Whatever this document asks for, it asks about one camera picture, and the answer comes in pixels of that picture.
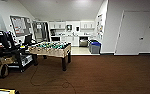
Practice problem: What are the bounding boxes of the foosball gaming table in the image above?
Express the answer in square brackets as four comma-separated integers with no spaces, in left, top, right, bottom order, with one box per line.
[25,41,72,72]

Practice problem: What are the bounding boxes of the blue lid recycling bin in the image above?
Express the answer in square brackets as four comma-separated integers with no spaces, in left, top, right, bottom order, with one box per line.
[89,41,102,55]

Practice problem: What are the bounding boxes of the stainless steel refrigerator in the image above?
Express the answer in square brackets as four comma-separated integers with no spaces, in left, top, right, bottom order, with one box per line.
[32,20,51,43]

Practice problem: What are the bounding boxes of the white door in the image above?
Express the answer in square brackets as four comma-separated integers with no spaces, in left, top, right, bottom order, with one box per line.
[114,9,150,56]

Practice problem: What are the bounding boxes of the grey bulletin board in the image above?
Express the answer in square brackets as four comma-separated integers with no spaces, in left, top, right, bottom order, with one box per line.
[9,14,33,37]

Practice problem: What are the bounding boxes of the tan cardboard box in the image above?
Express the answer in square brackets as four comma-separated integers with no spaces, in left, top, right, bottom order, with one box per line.
[0,54,18,66]

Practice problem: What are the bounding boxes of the dark backpack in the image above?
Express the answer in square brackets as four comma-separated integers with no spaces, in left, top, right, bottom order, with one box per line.
[0,63,9,80]

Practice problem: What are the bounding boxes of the white wall cabinet, three doors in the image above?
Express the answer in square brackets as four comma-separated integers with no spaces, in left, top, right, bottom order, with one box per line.
[79,21,96,30]

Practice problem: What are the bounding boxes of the black floor cable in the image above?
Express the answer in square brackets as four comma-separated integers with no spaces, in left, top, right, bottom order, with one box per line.
[29,63,77,94]

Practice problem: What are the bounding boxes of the door lever handle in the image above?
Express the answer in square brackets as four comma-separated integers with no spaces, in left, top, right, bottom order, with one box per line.
[138,36,145,41]

